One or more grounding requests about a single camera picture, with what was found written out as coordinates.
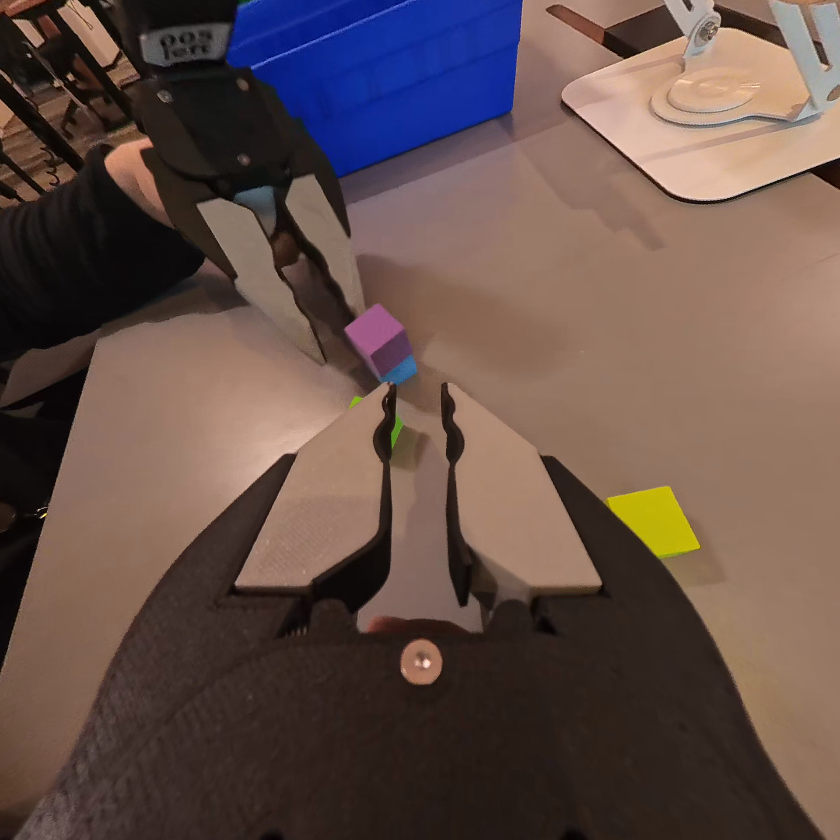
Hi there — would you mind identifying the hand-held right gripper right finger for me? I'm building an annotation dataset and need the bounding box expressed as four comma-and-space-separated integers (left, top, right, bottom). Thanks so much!
440, 382, 603, 614

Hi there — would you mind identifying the person's left forearm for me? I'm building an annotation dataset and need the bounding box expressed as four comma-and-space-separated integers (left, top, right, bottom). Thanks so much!
0, 144, 206, 361

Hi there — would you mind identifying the yellow foam cube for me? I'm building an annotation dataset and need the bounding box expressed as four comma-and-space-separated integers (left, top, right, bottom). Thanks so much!
607, 486, 701, 560

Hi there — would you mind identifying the black desk frame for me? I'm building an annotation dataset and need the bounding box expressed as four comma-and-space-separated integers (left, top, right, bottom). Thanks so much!
0, 0, 142, 198

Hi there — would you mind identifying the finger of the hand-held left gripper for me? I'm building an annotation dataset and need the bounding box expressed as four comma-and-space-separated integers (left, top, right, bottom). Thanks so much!
196, 196, 328, 366
287, 172, 366, 324

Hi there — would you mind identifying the purple foam cube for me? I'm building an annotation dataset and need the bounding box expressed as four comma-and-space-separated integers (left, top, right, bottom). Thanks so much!
344, 303, 411, 382

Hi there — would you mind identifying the large blue storage bin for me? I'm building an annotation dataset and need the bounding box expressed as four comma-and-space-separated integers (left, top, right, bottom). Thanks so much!
226, 0, 524, 178

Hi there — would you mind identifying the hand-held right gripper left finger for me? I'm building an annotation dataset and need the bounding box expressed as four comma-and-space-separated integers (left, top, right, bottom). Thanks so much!
233, 382, 399, 614

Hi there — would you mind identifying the person's left hand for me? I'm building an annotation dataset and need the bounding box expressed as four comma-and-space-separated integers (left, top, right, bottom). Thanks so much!
105, 139, 175, 227

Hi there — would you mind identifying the green foam cube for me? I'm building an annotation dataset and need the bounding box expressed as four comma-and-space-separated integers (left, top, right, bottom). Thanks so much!
348, 395, 404, 450

